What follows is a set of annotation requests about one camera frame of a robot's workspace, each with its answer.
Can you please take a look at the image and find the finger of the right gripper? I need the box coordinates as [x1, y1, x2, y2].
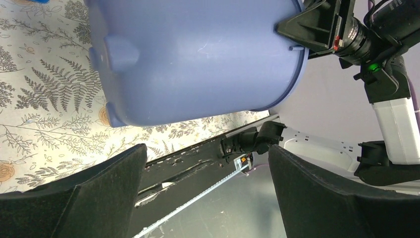
[275, 0, 338, 56]

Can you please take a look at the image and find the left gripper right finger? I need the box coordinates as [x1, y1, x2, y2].
[268, 145, 420, 238]

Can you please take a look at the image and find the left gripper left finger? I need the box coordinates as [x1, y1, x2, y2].
[0, 144, 147, 238]

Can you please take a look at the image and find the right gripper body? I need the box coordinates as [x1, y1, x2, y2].
[303, 0, 376, 66]

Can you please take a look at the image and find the blue bucket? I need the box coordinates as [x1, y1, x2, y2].
[85, 0, 309, 127]

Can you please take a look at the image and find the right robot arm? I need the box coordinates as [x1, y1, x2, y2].
[221, 0, 420, 195]

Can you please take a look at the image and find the floral table mat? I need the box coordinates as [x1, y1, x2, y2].
[0, 0, 268, 193]

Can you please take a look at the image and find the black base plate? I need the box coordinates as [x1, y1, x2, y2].
[126, 126, 263, 238]

